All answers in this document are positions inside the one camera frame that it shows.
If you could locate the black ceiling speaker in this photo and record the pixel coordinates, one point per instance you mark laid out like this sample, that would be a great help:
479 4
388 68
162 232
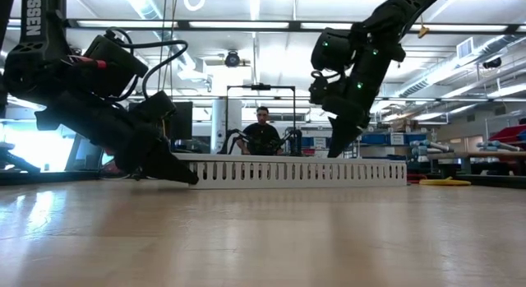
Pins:
492 63

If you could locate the person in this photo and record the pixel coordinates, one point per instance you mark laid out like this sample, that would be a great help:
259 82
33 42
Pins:
263 135

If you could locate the black monitor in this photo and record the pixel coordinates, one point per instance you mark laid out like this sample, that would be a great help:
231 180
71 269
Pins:
183 120

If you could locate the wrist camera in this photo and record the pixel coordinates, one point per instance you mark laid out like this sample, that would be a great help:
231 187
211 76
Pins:
318 89
154 107

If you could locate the yellow hanging tag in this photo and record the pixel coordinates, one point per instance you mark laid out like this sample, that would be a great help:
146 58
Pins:
423 31

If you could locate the wooden workbench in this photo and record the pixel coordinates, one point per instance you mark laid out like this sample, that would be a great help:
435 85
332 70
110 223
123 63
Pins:
476 154

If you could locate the blue white pipe assembly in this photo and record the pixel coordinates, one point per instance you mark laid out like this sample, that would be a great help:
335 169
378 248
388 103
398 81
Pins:
423 149
497 146

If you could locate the black ceiling camera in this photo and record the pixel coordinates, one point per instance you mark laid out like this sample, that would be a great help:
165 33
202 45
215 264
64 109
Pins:
232 59

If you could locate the red bulky object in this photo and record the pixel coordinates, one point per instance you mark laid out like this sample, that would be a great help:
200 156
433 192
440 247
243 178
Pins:
110 168

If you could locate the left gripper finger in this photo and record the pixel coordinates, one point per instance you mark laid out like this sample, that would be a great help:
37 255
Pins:
168 168

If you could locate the black overhead beam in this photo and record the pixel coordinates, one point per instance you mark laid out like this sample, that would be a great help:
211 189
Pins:
296 26

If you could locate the red bin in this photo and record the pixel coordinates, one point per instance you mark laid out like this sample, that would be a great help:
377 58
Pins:
507 134

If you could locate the black chair armrest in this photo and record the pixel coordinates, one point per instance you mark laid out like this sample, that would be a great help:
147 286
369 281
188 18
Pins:
16 159

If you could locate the blue bin shelf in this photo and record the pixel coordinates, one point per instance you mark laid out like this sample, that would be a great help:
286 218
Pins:
386 139

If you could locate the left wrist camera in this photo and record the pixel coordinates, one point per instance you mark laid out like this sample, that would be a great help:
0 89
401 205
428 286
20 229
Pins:
154 107

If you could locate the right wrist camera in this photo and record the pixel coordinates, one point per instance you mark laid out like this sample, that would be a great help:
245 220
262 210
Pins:
318 89

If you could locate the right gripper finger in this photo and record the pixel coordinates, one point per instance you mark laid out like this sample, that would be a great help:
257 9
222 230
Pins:
341 137

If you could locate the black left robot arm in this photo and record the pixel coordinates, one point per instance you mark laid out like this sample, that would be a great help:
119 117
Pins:
41 52

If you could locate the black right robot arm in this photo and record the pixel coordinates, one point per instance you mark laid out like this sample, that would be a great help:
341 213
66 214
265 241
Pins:
390 19

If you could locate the white ceiling vent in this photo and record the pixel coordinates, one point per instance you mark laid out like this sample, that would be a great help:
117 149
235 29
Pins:
464 48

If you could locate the black aluminium table frame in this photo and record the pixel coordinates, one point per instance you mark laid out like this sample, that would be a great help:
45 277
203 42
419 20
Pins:
49 178

